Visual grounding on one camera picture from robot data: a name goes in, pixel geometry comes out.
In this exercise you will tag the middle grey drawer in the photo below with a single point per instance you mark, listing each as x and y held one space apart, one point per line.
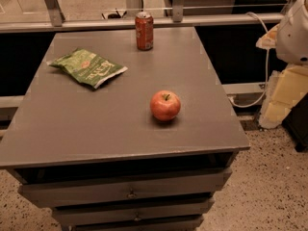
179 208

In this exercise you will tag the red coke can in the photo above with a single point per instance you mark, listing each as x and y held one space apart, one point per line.
144 30

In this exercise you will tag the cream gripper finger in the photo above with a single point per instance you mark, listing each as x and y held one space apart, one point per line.
285 89

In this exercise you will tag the bottom grey drawer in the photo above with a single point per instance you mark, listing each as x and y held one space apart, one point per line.
184 223

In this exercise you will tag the green chip bag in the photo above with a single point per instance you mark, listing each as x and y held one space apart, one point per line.
88 68

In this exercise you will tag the top grey drawer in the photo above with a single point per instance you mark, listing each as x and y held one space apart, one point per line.
125 188

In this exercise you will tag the grey drawer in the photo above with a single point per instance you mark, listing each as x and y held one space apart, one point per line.
184 223
125 188
179 208

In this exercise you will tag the metal window railing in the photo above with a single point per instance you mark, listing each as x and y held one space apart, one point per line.
73 15

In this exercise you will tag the grey drawer cabinet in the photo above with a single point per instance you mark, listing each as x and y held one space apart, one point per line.
63 131

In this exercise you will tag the red apple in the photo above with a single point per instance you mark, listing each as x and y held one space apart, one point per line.
165 105

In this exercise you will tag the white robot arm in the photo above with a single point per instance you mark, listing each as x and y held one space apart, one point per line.
289 39

